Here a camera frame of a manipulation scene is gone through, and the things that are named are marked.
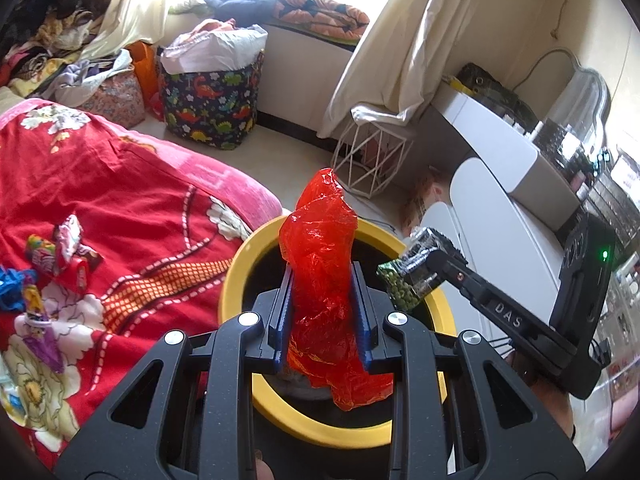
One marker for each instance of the dinosaur print basket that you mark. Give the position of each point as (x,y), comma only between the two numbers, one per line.
(210,105)

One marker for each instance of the pile of dark clothes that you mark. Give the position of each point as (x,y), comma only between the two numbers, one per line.
(50,10)

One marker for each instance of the arched mirror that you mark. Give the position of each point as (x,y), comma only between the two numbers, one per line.
(585,90)

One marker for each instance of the dark handbag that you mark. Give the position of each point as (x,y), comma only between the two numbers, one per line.
(495,92)

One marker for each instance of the black bin yellow rim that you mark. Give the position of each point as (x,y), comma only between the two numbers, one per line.
(235,280)

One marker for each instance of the dark jacket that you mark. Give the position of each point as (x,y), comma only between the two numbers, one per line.
(240,2)

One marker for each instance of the red snack wrapper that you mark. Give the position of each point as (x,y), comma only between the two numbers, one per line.
(80,272)

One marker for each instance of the colourful candy wrapper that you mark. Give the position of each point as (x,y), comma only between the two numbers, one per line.
(37,252)

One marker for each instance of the white pink snack wrapper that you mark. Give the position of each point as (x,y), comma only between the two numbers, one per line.
(70,232)

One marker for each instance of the white laundry bag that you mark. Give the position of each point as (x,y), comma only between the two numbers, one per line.
(215,50)

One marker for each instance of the yellow small box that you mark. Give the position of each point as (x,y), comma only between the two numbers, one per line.
(459,86)

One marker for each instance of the orange bag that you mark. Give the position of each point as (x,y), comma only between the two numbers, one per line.
(145,75)

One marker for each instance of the red floral blanket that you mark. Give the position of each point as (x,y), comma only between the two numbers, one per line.
(125,210)

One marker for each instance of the pale purple clothes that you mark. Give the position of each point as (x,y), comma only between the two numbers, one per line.
(85,77)

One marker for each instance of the group of cosmetic items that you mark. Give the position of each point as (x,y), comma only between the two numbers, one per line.
(595,185)

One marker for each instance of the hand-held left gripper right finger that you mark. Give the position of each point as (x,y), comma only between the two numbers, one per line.
(364,315)

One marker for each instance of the pink orange cloth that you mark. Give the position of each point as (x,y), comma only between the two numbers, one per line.
(215,26)

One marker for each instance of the floral pink bag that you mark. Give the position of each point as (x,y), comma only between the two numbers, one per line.
(115,102)

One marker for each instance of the green peas snack packet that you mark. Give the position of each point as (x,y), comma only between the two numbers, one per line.
(400,285)

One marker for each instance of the orange patterned quilt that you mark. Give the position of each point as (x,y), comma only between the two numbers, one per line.
(325,15)

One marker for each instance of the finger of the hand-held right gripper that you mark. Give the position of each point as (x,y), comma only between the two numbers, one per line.
(490,300)

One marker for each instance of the cream curtain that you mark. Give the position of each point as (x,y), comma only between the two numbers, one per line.
(135,5)
(415,45)

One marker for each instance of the white rounded chair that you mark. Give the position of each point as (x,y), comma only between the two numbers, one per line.
(480,200)

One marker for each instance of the pale green cloth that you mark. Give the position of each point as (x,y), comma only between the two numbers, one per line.
(185,8)

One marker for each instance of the red plastic bag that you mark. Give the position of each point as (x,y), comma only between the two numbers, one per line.
(320,240)

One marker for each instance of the blue plastic wrapper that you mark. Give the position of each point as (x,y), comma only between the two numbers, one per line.
(12,290)

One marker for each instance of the purple snack wrapper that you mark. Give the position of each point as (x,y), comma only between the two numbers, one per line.
(42,347)

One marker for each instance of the person's right forearm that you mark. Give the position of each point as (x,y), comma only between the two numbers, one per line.
(550,405)

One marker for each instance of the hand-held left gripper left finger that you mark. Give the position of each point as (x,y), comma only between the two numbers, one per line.
(281,315)

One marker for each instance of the beige bed sheet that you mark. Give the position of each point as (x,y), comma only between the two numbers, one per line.
(5,94)

